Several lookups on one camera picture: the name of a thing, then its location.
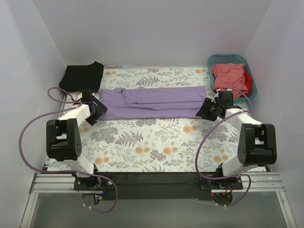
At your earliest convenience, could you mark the red crumpled t shirt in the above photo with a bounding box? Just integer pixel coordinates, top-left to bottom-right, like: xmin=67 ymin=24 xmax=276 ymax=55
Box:
xmin=244 ymin=71 xmax=253 ymax=96

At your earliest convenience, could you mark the teal plastic laundry basket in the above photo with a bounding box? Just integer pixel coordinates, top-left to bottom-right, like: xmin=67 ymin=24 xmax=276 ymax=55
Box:
xmin=207 ymin=54 xmax=257 ymax=104

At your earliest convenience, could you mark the folded black t shirt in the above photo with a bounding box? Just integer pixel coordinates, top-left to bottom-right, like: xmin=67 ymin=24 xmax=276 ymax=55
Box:
xmin=59 ymin=61 xmax=104 ymax=92

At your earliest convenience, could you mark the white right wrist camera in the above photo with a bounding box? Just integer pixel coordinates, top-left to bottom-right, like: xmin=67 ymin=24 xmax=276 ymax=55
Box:
xmin=211 ymin=89 xmax=220 ymax=104

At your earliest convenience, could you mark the pink crumpled t shirt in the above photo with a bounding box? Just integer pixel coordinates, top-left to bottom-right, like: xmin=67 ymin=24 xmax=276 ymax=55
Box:
xmin=211 ymin=63 xmax=247 ymax=98

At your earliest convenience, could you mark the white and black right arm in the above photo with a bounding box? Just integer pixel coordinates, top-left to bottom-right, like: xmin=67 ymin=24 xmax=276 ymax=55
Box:
xmin=196 ymin=91 xmax=277 ymax=190

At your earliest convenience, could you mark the purple t shirt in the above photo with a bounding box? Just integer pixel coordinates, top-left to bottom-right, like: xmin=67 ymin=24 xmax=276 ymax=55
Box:
xmin=99 ymin=86 xmax=207 ymax=120

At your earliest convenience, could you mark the floral patterned table mat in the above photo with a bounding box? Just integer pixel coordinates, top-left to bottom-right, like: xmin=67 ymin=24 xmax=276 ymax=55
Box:
xmin=45 ymin=67 xmax=266 ymax=173

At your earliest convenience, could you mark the aluminium front rail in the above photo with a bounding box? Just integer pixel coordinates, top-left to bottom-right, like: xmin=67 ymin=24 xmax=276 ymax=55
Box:
xmin=30 ymin=172 xmax=285 ymax=193

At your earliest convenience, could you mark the black robot base mount plate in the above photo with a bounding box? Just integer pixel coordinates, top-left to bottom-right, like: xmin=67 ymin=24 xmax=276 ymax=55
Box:
xmin=74 ymin=172 xmax=243 ymax=200

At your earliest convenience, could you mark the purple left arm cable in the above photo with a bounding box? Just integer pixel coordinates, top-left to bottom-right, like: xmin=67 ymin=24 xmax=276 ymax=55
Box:
xmin=19 ymin=87 xmax=118 ymax=214

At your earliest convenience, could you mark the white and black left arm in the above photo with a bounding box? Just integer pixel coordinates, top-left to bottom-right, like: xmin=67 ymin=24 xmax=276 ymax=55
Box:
xmin=46 ymin=89 xmax=107 ymax=190

